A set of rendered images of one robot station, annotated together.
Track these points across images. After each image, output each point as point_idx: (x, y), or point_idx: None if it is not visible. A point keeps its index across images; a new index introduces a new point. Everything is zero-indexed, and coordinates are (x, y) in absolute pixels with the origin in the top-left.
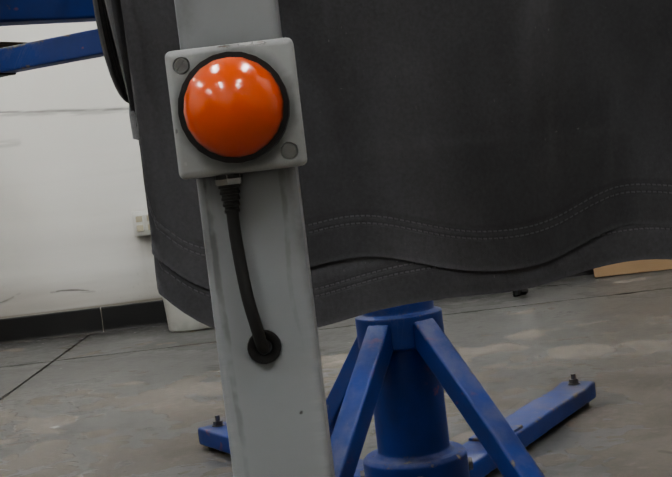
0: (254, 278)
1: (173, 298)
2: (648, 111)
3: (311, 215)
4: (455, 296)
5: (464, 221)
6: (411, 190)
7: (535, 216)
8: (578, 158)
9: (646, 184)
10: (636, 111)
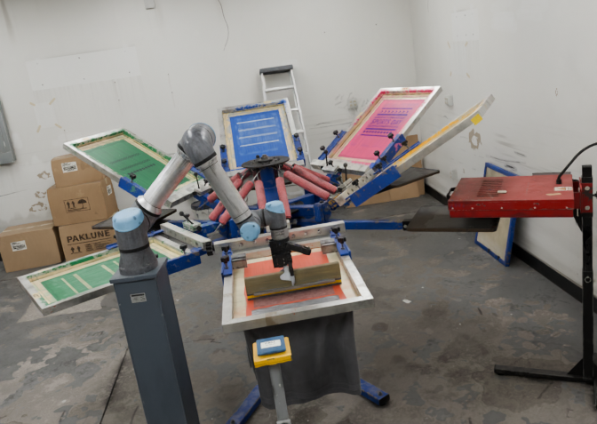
0: None
1: (264, 405)
2: (335, 372)
3: (284, 391)
4: (306, 402)
5: (307, 391)
6: (299, 388)
7: (318, 388)
8: (324, 380)
9: (335, 382)
10: (333, 372)
